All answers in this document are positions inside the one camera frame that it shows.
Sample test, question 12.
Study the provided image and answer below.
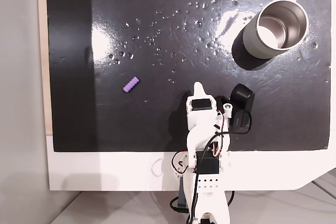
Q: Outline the pale green steel mug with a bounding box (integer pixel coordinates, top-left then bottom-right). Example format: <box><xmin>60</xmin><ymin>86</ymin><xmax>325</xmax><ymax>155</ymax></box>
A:
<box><xmin>241</xmin><ymin>0</ymin><xmax>309</xmax><ymax>60</ymax></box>

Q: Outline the white cable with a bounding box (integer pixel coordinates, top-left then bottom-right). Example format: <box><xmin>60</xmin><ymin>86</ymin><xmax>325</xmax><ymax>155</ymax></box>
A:
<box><xmin>151</xmin><ymin>157</ymin><xmax>165</xmax><ymax>177</ymax></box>

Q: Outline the black camera cable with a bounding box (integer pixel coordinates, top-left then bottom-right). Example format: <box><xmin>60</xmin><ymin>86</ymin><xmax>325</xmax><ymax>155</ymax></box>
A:
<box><xmin>187</xmin><ymin>111</ymin><xmax>253</xmax><ymax>222</ymax></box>

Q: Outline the black power cable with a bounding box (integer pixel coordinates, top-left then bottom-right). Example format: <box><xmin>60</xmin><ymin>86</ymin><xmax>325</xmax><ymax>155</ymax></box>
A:
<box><xmin>169</xmin><ymin>189</ymin><xmax>236</xmax><ymax>215</ymax></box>

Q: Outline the black rubber mat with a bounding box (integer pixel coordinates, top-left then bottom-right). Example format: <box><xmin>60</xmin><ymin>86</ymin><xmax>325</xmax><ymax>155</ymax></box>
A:
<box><xmin>46</xmin><ymin>0</ymin><xmax>332</xmax><ymax>153</ymax></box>

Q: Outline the purple ribbed pen grip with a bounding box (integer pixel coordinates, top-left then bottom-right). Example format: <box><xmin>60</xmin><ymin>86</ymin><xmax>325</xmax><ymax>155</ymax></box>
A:
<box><xmin>122</xmin><ymin>76</ymin><xmax>140</xmax><ymax>94</ymax></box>

